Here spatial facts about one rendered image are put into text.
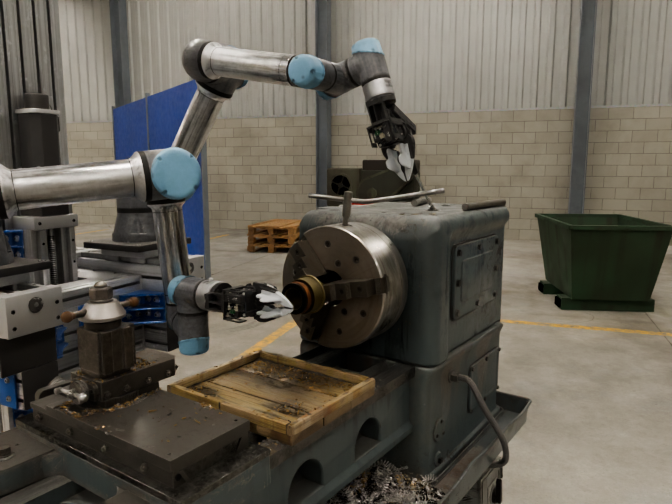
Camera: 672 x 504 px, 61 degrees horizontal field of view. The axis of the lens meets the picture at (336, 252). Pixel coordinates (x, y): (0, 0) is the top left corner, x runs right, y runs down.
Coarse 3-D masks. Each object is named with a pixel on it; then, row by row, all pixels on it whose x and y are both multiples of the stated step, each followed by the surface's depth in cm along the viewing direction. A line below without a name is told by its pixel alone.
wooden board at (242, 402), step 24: (240, 360) 143; (264, 360) 147; (288, 360) 143; (168, 384) 126; (192, 384) 130; (216, 384) 132; (240, 384) 131; (264, 384) 131; (288, 384) 131; (312, 384) 131; (360, 384) 126; (240, 408) 114; (264, 408) 118; (288, 408) 118; (312, 408) 118; (336, 408) 117; (264, 432) 110; (288, 432) 106; (312, 432) 111
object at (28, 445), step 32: (32, 416) 105; (0, 448) 94; (32, 448) 97; (64, 448) 95; (256, 448) 93; (0, 480) 90; (32, 480) 94; (96, 480) 90; (128, 480) 85; (192, 480) 84; (224, 480) 85; (256, 480) 91
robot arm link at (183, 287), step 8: (176, 280) 140; (184, 280) 139; (192, 280) 138; (200, 280) 137; (168, 288) 140; (176, 288) 139; (184, 288) 137; (192, 288) 136; (168, 296) 141; (176, 296) 139; (184, 296) 137; (192, 296) 135; (176, 304) 142; (184, 304) 138; (192, 304) 136; (184, 312) 138; (192, 312) 138; (200, 312) 139
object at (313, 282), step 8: (296, 280) 134; (304, 280) 132; (312, 280) 134; (288, 288) 132; (296, 288) 130; (304, 288) 130; (312, 288) 131; (320, 288) 134; (288, 296) 134; (296, 296) 137; (304, 296) 129; (312, 296) 132; (320, 296) 133; (296, 304) 136; (304, 304) 130; (312, 304) 132; (320, 304) 134; (296, 312) 131; (304, 312) 132; (312, 312) 136
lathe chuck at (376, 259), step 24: (312, 240) 144; (336, 240) 140; (360, 240) 136; (288, 264) 150; (336, 264) 141; (360, 264) 137; (384, 264) 136; (336, 312) 143; (360, 312) 139; (384, 312) 136; (336, 336) 144; (360, 336) 139
